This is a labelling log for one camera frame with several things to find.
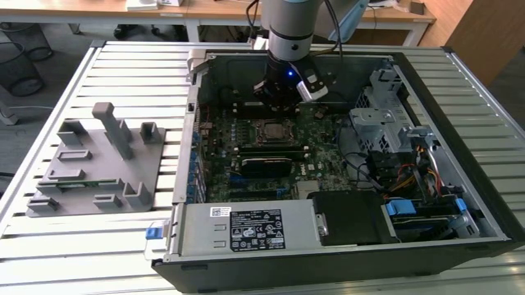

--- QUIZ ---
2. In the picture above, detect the silver CPU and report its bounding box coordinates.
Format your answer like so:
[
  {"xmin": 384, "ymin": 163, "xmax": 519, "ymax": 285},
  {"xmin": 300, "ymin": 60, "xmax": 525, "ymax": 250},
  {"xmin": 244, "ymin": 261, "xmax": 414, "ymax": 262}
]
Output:
[{"xmin": 261, "ymin": 124, "xmax": 284, "ymax": 139}]

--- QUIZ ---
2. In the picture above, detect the metal socket cover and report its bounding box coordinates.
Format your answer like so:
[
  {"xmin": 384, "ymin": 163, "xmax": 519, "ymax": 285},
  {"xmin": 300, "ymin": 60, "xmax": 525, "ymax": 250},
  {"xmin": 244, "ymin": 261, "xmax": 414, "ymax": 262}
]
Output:
[{"xmin": 253, "ymin": 120, "xmax": 296, "ymax": 144}]

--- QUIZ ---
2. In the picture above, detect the black RAM slot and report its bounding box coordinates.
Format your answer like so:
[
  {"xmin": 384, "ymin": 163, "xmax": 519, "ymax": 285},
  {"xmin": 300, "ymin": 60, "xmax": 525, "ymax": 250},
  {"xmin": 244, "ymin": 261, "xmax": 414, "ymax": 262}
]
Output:
[
  {"xmin": 232, "ymin": 108, "xmax": 299, "ymax": 114},
  {"xmin": 236, "ymin": 146, "xmax": 308, "ymax": 154},
  {"xmin": 239, "ymin": 152, "xmax": 308, "ymax": 160},
  {"xmin": 232, "ymin": 102, "xmax": 299, "ymax": 109}
]

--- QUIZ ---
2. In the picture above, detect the green motherboard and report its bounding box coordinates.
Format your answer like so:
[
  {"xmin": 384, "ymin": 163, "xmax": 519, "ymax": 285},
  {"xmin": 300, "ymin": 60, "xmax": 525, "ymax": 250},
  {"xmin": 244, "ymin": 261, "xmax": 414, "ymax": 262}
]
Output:
[{"xmin": 194, "ymin": 103, "xmax": 353, "ymax": 205}]

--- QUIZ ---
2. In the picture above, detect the silver metal drive cage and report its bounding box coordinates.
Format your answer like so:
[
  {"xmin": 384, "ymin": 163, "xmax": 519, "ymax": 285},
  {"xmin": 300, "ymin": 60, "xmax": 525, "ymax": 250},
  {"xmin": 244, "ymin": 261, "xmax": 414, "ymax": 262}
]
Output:
[{"xmin": 347, "ymin": 68, "xmax": 418, "ymax": 154}]

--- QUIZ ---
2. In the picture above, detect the black graphics card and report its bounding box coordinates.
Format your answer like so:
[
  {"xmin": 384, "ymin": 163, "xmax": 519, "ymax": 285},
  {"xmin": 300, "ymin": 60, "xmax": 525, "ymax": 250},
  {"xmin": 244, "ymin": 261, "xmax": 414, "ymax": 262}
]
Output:
[{"xmin": 239, "ymin": 157, "xmax": 295, "ymax": 179}]

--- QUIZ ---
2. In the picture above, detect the silver finned heat sink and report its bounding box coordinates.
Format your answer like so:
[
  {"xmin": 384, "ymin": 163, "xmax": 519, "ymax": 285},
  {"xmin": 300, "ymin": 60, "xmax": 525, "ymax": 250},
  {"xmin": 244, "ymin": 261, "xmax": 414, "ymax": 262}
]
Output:
[{"xmin": 295, "ymin": 180, "xmax": 321, "ymax": 199}]

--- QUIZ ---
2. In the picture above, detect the black expansion slot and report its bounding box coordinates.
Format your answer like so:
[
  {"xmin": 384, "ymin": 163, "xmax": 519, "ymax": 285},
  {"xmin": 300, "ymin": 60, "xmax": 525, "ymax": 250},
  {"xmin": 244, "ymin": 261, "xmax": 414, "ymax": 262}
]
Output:
[{"xmin": 226, "ymin": 189, "xmax": 276, "ymax": 199}]

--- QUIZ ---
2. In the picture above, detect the black office chair base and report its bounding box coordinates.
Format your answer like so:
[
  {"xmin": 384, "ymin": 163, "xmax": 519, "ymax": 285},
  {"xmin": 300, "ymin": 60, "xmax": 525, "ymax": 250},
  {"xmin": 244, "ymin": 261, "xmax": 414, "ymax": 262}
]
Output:
[{"xmin": 112, "ymin": 23, "xmax": 161, "ymax": 40}]

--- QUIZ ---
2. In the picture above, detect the grey parts rack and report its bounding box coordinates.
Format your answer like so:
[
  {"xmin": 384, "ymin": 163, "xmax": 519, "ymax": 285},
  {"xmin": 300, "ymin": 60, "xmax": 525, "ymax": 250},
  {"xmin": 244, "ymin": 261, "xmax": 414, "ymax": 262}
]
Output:
[{"xmin": 23, "ymin": 102, "xmax": 168, "ymax": 218}]

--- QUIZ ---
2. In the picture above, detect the white box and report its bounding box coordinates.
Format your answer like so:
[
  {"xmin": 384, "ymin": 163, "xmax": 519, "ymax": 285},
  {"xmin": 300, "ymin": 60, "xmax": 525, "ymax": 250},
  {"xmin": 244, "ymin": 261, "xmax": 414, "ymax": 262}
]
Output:
[{"xmin": 124, "ymin": 0, "xmax": 158, "ymax": 12}]

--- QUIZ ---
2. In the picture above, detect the hard disk in blue carrier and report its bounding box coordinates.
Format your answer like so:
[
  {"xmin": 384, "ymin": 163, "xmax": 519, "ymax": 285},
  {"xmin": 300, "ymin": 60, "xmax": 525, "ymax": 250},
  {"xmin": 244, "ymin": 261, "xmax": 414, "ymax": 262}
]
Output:
[{"xmin": 383, "ymin": 198, "xmax": 467, "ymax": 221}]

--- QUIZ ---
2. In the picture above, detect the silver power supply unit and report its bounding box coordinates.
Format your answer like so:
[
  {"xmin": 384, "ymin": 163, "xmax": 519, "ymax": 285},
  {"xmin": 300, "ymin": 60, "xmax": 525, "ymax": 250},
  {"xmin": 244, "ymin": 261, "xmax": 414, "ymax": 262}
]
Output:
[{"xmin": 162, "ymin": 199, "xmax": 324, "ymax": 262}]

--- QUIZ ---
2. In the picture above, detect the brown wooden cabinet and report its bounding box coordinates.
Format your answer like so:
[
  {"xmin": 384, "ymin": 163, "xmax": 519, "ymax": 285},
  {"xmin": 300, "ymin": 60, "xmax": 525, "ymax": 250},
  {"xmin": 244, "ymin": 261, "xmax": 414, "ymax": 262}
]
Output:
[{"xmin": 418, "ymin": 0, "xmax": 525, "ymax": 87}]

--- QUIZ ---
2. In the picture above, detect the green RAM stick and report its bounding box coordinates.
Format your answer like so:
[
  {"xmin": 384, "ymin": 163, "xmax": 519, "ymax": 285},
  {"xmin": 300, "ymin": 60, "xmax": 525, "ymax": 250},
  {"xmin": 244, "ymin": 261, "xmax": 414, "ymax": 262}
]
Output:
[{"xmin": 56, "ymin": 179, "xmax": 120, "ymax": 187}]

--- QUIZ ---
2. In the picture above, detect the black PC case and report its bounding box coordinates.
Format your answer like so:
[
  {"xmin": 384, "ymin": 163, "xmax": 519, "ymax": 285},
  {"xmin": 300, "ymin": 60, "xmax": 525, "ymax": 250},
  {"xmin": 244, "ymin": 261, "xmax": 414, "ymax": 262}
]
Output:
[{"xmin": 145, "ymin": 45, "xmax": 525, "ymax": 294}]

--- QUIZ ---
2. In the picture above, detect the grey metal stand foot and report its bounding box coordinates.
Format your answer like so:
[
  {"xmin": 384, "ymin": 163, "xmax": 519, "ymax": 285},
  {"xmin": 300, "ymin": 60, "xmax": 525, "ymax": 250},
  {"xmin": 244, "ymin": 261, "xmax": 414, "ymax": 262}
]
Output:
[{"xmin": 0, "ymin": 101, "xmax": 19, "ymax": 126}]

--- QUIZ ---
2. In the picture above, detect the beige case latch handle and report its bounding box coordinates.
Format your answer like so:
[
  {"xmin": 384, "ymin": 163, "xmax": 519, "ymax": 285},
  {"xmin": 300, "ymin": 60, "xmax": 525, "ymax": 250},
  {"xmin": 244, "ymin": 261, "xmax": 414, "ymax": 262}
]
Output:
[{"xmin": 185, "ymin": 49, "xmax": 209, "ymax": 84}]

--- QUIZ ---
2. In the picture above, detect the yellow power wire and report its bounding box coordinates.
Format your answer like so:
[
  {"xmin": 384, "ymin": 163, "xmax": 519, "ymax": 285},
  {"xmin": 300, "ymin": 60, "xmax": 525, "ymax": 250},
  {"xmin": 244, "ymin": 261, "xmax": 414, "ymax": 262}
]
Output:
[{"xmin": 423, "ymin": 167, "xmax": 439, "ymax": 199}]

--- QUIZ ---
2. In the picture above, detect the black wire mesh basket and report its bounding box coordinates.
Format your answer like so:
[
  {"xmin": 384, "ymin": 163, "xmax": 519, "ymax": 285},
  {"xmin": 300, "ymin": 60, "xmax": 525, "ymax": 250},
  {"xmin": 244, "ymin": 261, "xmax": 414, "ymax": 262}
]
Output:
[
  {"xmin": 0, "ymin": 41, "xmax": 45, "ymax": 98},
  {"xmin": 0, "ymin": 22, "xmax": 54, "ymax": 61}
]

